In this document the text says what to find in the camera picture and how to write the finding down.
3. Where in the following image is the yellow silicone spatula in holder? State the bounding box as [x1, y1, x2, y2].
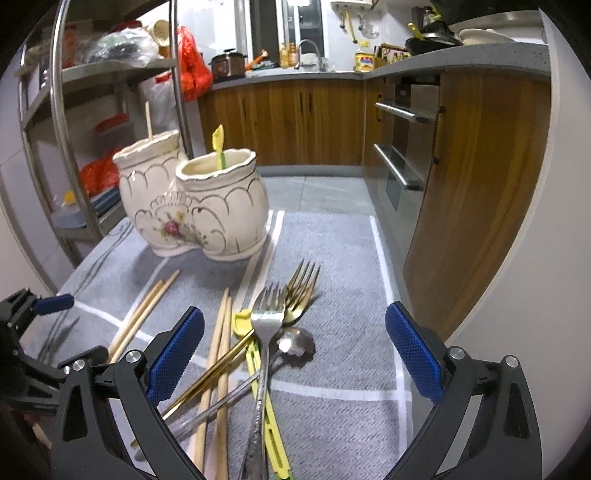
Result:
[211, 124, 226, 171]

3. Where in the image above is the white ceramic utensil holder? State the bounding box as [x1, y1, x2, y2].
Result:
[113, 130, 270, 262]

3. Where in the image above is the silver spoon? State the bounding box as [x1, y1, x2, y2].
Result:
[133, 326, 317, 462]

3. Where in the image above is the metal storage shelf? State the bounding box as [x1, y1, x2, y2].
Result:
[18, 1, 190, 267]

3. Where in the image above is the white bowl on counter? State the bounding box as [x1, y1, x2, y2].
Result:
[459, 28, 514, 46]

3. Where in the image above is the clear plastic bag on shelf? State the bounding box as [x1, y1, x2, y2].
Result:
[82, 28, 160, 68]

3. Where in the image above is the gold fork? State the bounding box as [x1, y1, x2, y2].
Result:
[130, 258, 322, 451]

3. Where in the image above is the red plastic bag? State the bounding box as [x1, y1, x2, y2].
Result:
[80, 148, 120, 197]

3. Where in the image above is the stainless steel oven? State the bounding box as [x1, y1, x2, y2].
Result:
[370, 74, 440, 229]

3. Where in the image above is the yellow oil bottle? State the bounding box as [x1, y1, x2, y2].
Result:
[353, 40, 375, 73]

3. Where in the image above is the wooden chopstick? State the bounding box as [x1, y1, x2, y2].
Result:
[144, 101, 153, 141]
[213, 297, 232, 480]
[191, 288, 231, 471]
[107, 270, 180, 363]
[107, 280, 164, 363]

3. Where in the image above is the yellow green silicone spatula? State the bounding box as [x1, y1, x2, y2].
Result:
[232, 308, 296, 480]

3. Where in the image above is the grey patterned table mat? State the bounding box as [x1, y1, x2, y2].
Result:
[20, 209, 415, 480]

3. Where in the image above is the kitchen faucet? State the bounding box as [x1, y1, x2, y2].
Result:
[295, 39, 327, 72]

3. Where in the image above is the black wok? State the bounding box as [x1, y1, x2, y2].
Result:
[405, 22, 464, 56]

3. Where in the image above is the silver fork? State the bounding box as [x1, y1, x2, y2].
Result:
[238, 282, 287, 480]

